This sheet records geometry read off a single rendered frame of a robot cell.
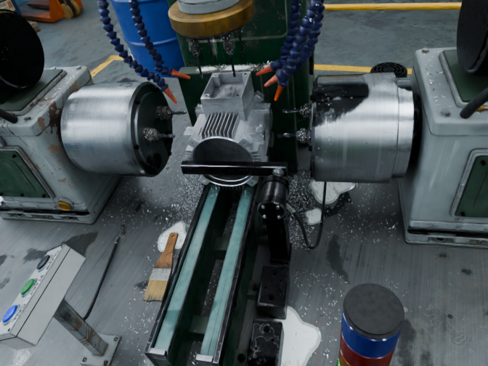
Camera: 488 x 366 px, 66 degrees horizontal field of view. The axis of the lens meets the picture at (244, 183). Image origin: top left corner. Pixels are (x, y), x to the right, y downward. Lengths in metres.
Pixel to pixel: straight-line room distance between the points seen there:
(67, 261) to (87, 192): 0.43
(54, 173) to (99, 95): 0.25
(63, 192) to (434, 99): 0.94
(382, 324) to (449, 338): 0.49
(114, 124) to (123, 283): 0.40
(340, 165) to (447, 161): 0.20
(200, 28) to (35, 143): 0.51
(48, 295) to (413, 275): 0.75
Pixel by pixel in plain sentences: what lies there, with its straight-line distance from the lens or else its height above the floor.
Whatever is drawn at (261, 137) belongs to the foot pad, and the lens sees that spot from 0.87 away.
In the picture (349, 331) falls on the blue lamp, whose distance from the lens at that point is 0.43.
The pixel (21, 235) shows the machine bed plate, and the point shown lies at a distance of 1.32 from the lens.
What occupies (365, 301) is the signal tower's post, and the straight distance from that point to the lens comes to 0.43.
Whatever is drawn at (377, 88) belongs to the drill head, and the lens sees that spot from 0.83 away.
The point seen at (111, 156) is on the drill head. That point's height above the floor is 1.05.
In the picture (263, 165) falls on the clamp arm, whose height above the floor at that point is 1.03.
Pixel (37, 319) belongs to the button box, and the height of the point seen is 1.06.
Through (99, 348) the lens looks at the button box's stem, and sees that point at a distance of 0.93.
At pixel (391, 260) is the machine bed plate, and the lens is 0.97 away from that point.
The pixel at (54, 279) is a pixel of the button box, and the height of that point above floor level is 1.07.
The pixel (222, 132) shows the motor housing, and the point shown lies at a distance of 0.85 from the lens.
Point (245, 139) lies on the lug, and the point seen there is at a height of 1.09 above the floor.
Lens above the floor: 1.59
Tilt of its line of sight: 44 degrees down
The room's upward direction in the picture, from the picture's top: 11 degrees counter-clockwise
